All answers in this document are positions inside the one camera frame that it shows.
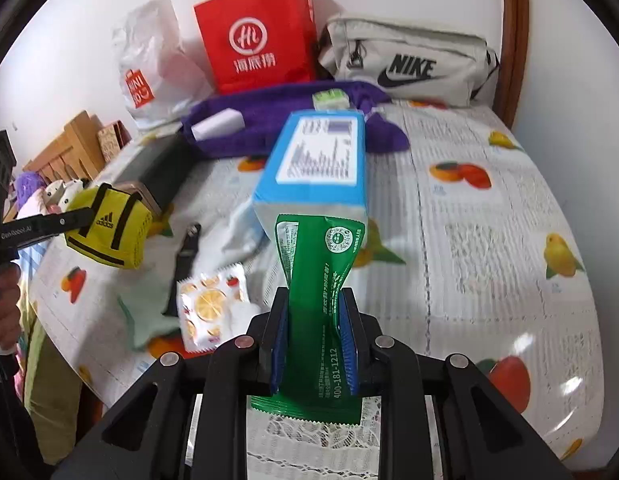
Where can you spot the white plush toy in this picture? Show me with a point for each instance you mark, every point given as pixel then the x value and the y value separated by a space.
pixel 59 194

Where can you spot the orange fruit print packet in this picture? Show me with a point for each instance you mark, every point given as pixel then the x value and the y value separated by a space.
pixel 213 308

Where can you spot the red Haidilao paper bag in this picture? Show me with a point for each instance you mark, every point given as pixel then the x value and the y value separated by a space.
pixel 255 44

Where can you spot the purple plush toy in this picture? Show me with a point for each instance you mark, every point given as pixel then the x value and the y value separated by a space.
pixel 26 184

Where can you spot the grey Nike waist bag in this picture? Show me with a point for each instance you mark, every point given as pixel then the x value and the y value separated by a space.
pixel 408 61

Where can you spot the yellow black Adidas pouch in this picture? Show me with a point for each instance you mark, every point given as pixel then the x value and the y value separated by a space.
pixel 118 231

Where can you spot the fruit print tablecloth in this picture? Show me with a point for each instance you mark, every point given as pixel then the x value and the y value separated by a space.
pixel 468 253

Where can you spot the white Miniso plastic bag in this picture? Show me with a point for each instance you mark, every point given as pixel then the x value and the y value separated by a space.
pixel 160 83

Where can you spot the dark green wipes packet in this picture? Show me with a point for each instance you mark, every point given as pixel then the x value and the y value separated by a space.
pixel 316 254

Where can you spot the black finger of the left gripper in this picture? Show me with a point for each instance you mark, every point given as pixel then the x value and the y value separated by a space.
pixel 55 224

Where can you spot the dark green gold box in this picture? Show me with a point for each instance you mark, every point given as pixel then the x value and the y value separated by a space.
pixel 158 171

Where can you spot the green cassette tissue pack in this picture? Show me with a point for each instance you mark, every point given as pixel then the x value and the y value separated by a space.
pixel 331 99

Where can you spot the person's left hand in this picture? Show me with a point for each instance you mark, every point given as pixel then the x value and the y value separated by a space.
pixel 10 314

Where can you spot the white sponge block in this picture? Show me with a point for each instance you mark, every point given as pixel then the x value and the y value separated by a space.
pixel 224 123

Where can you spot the blue tissue pack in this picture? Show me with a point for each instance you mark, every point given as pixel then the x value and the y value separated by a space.
pixel 316 168

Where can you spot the brown patterned box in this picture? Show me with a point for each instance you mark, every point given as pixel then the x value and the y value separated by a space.
pixel 112 139

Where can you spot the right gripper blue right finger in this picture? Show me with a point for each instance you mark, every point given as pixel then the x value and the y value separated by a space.
pixel 357 334

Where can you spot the wooden bed headboard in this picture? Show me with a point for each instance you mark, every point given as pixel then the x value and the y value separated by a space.
pixel 74 154

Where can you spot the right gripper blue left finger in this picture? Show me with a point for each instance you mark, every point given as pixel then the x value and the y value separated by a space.
pixel 274 342

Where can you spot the brown wooden door frame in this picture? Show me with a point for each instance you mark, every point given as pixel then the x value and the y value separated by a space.
pixel 514 44

